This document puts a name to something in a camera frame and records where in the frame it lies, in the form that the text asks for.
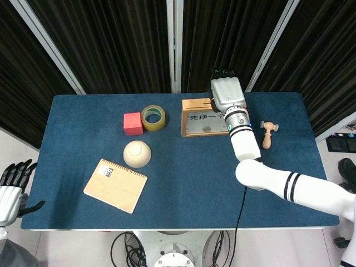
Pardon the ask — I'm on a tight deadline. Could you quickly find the beige spiral notebook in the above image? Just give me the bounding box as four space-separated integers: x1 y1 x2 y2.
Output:
83 158 149 214

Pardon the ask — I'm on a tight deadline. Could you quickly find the dark grey fabric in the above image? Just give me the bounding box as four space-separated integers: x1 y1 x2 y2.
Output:
0 239 39 267

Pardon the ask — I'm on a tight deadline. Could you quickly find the white partition post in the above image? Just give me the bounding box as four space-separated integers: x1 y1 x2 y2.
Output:
245 0 300 93
315 111 356 143
166 0 184 94
9 0 86 95

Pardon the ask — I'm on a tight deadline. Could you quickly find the red foam cube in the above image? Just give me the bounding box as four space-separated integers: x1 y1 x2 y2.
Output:
123 112 144 136

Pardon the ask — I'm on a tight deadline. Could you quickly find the white grey robot base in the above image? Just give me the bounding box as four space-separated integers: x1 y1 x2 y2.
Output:
133 230 212 267

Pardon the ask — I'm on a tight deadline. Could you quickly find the white table frame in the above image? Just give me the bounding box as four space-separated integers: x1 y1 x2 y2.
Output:
26 227 326 233

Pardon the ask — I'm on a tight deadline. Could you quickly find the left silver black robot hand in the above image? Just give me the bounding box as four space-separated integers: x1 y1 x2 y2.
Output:
0 159 46 226

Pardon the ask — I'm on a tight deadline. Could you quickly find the blue table mat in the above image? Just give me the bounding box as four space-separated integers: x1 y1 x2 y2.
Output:
21 92 340 230

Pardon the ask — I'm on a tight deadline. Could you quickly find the wooden toy hammer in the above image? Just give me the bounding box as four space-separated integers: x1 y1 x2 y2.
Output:
260 121 280 150

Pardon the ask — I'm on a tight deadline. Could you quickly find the black pleated curtain panel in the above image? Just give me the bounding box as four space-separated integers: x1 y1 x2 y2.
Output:
251 0 356 137
0 0 77 150
27 0 172 95
182 0 289 93

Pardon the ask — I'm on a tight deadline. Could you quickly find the wooden framed coin bank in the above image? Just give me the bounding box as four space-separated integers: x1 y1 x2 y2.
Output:
181 97 231 138

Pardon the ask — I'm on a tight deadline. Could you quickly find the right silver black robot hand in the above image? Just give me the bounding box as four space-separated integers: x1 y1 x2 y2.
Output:
207 67 248 112

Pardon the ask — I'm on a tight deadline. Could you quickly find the yellow packing tape roll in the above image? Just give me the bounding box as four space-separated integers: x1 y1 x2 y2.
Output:
141 105 167 132

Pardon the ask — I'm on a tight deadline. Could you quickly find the cream upturned bowl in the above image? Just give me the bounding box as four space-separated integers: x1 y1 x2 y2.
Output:
123 140 152 169

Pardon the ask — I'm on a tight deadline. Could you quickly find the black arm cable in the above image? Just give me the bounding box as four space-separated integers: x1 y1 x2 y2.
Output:
233 186 248 267

